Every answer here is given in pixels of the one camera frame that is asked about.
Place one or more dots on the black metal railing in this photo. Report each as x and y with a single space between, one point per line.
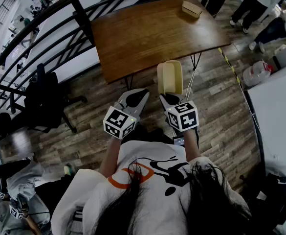
79 13

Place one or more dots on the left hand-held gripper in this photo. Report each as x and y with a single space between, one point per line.
119 121

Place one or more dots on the clear plastic jug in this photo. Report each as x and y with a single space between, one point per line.
255 73

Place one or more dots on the black office chair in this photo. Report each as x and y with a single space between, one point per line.
43 99
279 199

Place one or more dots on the yellow black floor tape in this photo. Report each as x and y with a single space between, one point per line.
230 66

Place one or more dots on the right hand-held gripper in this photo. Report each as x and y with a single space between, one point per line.
185 117

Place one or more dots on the brown wooden table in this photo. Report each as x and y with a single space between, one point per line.
152 35

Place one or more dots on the person's left forearm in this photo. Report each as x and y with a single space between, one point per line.
111 155

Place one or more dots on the white side bench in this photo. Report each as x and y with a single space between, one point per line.
277 111

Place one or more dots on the black screen device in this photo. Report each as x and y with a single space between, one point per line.
178 141

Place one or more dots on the person's white printed shirt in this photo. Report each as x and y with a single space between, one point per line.
133 204

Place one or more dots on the person's right forearm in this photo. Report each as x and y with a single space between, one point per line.
192 146

